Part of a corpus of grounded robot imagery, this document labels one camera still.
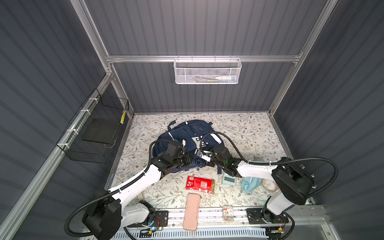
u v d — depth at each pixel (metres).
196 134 0.99
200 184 0.84
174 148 0.62
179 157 0.68
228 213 0.74
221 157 0.68
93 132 0.76
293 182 0.46
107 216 0.40
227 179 0.85
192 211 0.74
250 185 0.78
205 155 0.73
